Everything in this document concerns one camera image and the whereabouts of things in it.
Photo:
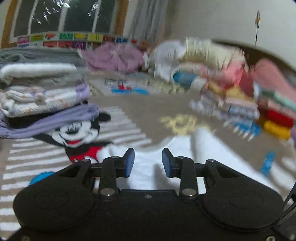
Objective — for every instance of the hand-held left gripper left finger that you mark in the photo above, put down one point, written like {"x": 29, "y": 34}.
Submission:
{"x": 130, "y": 162}

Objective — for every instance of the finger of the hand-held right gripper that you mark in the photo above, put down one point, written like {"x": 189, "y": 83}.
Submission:
{"x": 289, "y": 215}

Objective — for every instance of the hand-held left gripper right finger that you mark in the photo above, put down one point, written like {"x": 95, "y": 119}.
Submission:
{"x": 165, "y": 163}

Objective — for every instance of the white quilted baby garment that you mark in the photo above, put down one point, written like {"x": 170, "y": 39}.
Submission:
{"x": 208, "y": 157}

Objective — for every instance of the pink-topped folded clothes stack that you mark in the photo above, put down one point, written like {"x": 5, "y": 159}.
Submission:
{"x": 275, "y": 115}

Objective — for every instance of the grey-topped folded clothes stack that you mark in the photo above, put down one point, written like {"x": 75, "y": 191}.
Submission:
{"x": 41, "y": 99}

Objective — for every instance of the brown cartoon printed blanket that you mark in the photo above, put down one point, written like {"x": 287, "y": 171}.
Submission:
{"x": 143, "y": 115}

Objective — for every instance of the blue rolled cloth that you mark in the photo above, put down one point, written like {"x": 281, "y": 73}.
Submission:
{"x": 182, "y": 77}

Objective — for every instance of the pink garment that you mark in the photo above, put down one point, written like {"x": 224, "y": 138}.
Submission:
{"x": 115, "y": 58}

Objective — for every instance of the white crumpled bedding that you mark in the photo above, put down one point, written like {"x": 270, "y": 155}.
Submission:
{"x": 166, "y": 58}

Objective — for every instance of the pink quilt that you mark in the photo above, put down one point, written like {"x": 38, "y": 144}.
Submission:
{"x": 233, "y": 74}

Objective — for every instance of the pale yellow quilt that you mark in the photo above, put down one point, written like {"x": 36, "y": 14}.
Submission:
{"x": 208, "y": 51}

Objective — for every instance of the colourful alphabet foam mat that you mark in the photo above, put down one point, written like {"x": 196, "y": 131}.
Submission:
{"x": 69, "y": 38}

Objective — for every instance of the grey sheer curtain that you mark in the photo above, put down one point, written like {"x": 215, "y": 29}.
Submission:
{"x": 148, "y": 18}

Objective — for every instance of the dark wooden bed board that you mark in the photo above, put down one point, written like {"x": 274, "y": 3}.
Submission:
{"x": 268, "y": 55}

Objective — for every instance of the wooden framed window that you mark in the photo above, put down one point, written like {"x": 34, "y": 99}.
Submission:
{"x": 76, "y": 18}

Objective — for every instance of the hanging wall ornament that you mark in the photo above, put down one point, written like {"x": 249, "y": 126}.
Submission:
{"x": 257, "y": 20}

